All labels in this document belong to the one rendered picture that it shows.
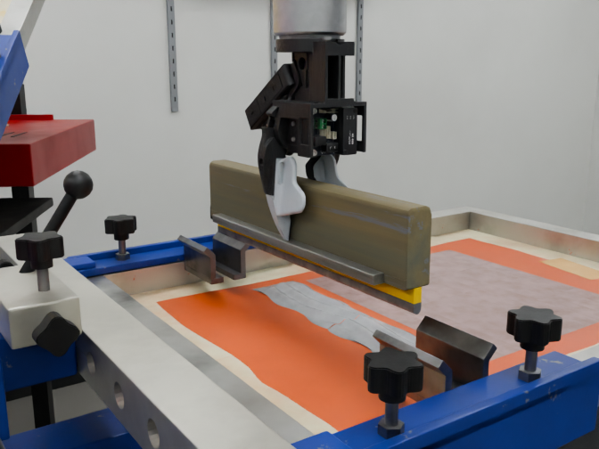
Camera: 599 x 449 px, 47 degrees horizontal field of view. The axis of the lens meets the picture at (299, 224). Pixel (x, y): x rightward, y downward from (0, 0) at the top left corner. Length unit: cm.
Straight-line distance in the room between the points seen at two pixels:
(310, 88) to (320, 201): 11
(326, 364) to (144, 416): 28
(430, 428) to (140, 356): 23
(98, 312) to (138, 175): 219
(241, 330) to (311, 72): 32
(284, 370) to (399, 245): 20
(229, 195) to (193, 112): 205
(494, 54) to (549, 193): 104
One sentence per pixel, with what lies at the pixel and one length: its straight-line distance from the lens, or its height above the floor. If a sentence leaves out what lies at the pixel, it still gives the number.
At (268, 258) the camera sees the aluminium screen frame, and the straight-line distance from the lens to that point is 107.
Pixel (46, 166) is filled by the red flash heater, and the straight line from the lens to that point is 162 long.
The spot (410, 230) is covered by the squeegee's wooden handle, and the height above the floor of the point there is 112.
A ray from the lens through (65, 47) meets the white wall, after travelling 272.
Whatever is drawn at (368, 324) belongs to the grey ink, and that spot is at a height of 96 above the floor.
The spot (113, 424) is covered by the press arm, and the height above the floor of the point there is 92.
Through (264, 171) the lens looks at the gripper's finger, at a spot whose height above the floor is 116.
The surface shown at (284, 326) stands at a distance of 84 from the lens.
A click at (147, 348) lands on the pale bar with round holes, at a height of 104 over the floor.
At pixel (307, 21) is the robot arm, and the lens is 69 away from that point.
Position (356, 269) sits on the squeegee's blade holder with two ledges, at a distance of 65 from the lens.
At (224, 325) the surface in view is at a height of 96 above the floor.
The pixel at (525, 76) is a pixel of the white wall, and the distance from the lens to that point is 427.
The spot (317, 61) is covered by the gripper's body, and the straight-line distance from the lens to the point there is 69.
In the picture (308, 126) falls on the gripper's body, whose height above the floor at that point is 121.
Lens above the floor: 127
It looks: 13 degrees down
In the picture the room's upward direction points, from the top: straight up
